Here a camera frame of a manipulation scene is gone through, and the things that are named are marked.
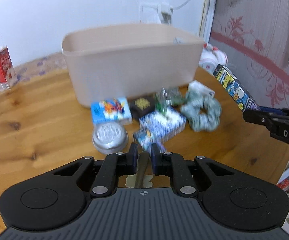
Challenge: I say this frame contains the brown stick object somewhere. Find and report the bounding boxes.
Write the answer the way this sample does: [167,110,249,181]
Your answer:
[134,151,150,188]

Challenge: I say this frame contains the round silver tin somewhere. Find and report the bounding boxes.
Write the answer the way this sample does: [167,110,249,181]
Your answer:
[92,122,129,154]

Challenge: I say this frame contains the green plaid scrunchie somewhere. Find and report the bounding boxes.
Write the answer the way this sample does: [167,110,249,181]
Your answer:
[180,90,222,132]

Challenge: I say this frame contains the white hotel supplies box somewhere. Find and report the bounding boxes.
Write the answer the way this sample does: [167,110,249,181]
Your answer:
[188,80,215,98]

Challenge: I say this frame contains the small dark blue box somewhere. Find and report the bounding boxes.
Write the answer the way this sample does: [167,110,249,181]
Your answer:
[133,128,166,153]

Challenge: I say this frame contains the cartoon printed long box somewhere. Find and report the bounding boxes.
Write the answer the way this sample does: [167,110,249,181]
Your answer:
[213,64,259,111]

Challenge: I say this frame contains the blue cartoon tissue pack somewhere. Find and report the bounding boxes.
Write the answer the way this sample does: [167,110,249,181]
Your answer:
[91,98,132,125]

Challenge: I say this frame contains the black gold small box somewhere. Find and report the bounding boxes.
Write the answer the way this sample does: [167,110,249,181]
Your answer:
[128,95,156,121]

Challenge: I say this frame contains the red white headphones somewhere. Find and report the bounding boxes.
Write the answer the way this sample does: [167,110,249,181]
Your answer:
[199,43,228,74]

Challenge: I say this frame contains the beige plastic storage bin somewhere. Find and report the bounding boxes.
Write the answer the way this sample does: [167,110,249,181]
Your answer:
[62,23,205,107]

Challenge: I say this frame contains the white charger plug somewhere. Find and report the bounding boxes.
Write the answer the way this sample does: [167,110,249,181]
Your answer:
[158,2,173,25]

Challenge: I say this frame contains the red white carton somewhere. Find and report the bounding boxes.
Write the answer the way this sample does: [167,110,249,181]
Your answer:
[0,46,17,90]

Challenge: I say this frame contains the white charger cable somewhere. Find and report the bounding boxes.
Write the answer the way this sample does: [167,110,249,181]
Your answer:
[171,0,211,10]

